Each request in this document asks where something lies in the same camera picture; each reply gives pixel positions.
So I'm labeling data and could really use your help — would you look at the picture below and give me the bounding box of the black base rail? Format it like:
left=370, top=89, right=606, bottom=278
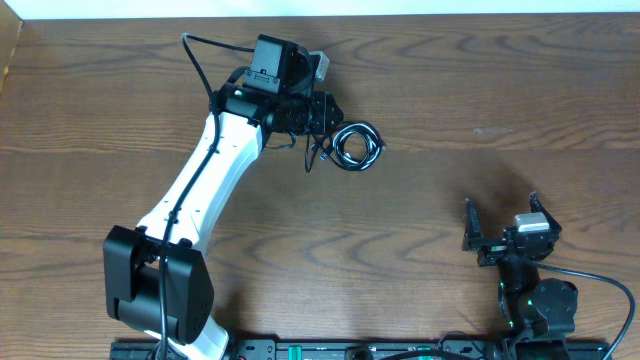
left=109, top=338, right=614, bottom=360

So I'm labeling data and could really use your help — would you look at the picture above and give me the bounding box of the white usb cable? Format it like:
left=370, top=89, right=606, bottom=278
left=335, top=128, right=384, bottom=167

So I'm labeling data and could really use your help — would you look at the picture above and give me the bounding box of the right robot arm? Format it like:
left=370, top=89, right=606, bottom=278
left=462, top=193, right=578, bottom=359

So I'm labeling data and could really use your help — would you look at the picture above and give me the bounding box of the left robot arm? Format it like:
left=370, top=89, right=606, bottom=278
left=103, top=34, right=344, bottom=359

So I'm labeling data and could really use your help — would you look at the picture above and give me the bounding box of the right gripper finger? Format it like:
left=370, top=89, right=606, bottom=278
left=529, top=192, right=561, bottom=233
left=464, top=198, right=482, bottom=241

